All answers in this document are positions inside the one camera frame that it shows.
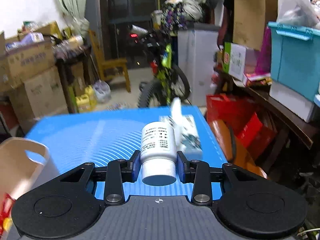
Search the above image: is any white pill bottle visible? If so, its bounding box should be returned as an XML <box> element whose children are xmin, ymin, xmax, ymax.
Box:
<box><xmin>140</xmin><ymin>121</ymin><xmax>177</xmax><ymax>186</ymax></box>

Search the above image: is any beige plastic storage bin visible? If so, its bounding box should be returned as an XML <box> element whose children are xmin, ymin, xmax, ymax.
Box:
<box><xmin>1</xmin><ymin>137</ymin><xmax>60</xmax><ymax>203</ymax></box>

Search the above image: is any red silver ultraman figure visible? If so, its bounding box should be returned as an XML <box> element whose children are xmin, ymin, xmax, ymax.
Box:
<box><xmin>1</xmin><ymin>193</ymin><xmax>15</xmax><ymax>230</ymax></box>

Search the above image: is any yellow toy with red dial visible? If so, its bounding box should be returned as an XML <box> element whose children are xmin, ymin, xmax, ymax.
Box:
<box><xmin>0</xmin><ymin>217</ymin><xmax>12</xmax><ymax>236</ymax></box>

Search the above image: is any white tissue box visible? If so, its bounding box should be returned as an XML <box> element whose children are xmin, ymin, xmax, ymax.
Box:
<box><xmin>159</xmin><ymin>98</ymin><xmax>202</xmax><ymax>160</ymax></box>

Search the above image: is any orange paper bag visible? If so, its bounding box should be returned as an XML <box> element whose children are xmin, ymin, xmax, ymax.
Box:
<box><xmin>209</xmin><ymin>120</ymin><xmax>267</xmax><ymax>179</ymax></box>

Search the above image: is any blue silicone baking mat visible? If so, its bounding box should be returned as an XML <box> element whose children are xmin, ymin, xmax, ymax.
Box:
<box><xmin>25</xmin><ymin>106</ymin><xmax>226</xmax><ymax>199</ymax></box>

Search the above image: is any red gift bag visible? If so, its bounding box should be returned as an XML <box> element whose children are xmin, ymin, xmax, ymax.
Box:
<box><xmin>206</xmin><ymin>94</ymin><xmax>277</xmax><ymax>160</ymax></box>

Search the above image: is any yellow oil jug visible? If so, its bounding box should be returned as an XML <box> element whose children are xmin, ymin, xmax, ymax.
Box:
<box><xmin>75</xmin><ymin>86</ymin><xmax>97</xmax><ymax>113</ymax></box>

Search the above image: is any green black bicycle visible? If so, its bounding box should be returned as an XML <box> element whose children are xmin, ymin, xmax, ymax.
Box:
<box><xmin>129</xmin><ymin>25</ymin><xmax>190</xmax><ymax>108</ymax></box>

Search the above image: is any dark wooden side table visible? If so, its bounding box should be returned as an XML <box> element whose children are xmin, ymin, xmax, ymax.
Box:
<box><xmin>215</xmin><ymin>72</ymin><xmax>320</xmax><ymax>156</ymax></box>

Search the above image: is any wooden chair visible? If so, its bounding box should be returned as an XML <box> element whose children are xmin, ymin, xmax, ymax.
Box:
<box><xmin>88</xmin><ymin>29</ymin><xmax>131</xmax><ymax>93</ymax></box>

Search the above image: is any lower cardboard box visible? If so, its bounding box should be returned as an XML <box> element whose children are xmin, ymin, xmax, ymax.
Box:
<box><xmin>9</xmin><ymin>67</ymin><xmax>68</xmax><ymax>133</ymax></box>

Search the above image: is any green white product box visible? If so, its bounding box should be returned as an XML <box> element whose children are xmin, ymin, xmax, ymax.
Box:
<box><xmin>222</xmin><ymin>42</ymin><xmax>247</xmax><ymax>81</ymax></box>

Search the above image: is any white refrigerator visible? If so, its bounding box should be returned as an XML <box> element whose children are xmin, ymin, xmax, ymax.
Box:
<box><xmin>178</xmin><ymin>22</ymin><xmax>220</xmax><ymax>107</ymax></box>

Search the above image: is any upper cardboard box open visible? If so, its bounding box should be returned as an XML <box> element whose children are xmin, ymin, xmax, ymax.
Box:
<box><xmin>1</xmin><ymin>21</ymin><xmax>62</xmax><ymax>93</ymax></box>

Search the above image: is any teal plastic storage crate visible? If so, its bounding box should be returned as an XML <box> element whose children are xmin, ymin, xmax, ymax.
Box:
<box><xmin>268</xmin><ymin>22</ymin><xmax>320</xmax><ymax>101</ymax></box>

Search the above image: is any tall brown cardboard box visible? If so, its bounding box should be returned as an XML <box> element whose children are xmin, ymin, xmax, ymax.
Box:
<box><xmin>233</xmin><ymin>0</ymin><xmax>278</xmax><ymax>50</ymax></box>

